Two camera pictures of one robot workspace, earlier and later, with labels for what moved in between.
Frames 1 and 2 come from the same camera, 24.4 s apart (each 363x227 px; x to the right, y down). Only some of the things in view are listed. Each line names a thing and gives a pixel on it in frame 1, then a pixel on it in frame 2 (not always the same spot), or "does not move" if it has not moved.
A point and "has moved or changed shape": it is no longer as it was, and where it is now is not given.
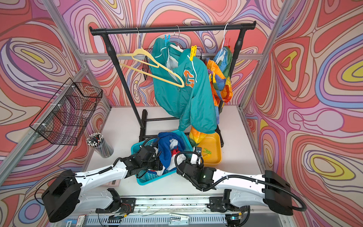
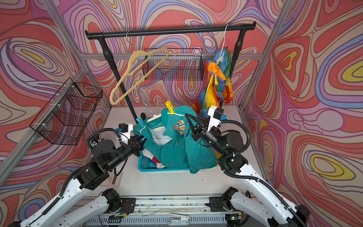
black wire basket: [64, 118] does not move
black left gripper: [159, 166] to [135, 146]
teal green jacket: [185, 84] to [170, 134]
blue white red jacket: [168, 146] has moved or changed shape
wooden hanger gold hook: [142, 55] to [112, 100]
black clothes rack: [143, 134] to [241, 26]
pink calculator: [113, 183] does not move
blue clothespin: [166, 40] to [140, 120]
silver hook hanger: [179, 39] to [154, 116]
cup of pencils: [97, 140] does not move
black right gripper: [200, 168] to [200, 130]
